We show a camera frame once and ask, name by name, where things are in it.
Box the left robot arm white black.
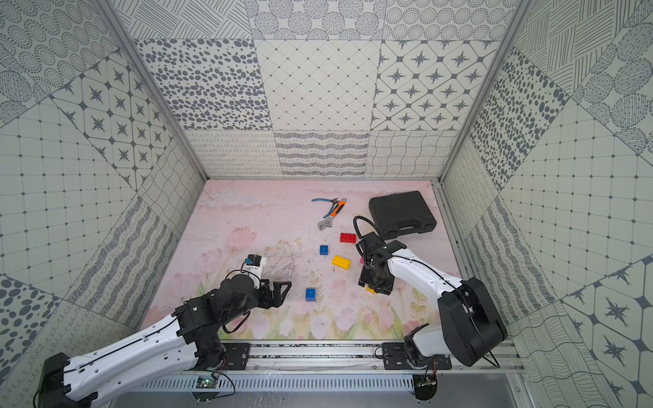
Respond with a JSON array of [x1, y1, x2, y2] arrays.
[[32, 274, 292, 407]]

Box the left controller board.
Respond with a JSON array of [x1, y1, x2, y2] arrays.
[[192, 376, 219, 403]]

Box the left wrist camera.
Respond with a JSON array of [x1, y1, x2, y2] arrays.
[[242, 254, 267, 278]]

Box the black plastic tool case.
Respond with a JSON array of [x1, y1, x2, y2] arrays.
[[368, 190, 437, 241]]

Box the pink floral table mat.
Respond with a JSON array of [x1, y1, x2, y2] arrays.
[[145, 180, 440, 340]]

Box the right controller board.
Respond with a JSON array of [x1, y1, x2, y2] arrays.
[[413, 375, 438, 401]]

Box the aluminium rail frame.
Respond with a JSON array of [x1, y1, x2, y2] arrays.
[[101, 339, 526, 378]]

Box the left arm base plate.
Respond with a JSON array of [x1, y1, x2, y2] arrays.
[[201, 343, 251, 371]]

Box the controller board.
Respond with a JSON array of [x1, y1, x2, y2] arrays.
[[192, 376, 219, 403], [413, 375, 438, 401]]

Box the red lego brick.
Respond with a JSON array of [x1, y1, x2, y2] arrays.
[[339, 233, 357, 243]]

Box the yellow long lego brick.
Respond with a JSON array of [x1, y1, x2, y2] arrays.
[[332, 255, 351, 270]]

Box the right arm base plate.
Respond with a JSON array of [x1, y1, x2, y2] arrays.
[[375, 342, 452, 371]]

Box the orange adjustable wrench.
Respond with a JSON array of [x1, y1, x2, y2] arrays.
[[317, 198, 347, 231]]

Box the blue handled pliers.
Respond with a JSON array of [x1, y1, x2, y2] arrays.
[[311, 198, 341, 212]]

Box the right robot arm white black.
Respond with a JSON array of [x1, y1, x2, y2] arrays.
[[356, 232, 508, 368]]

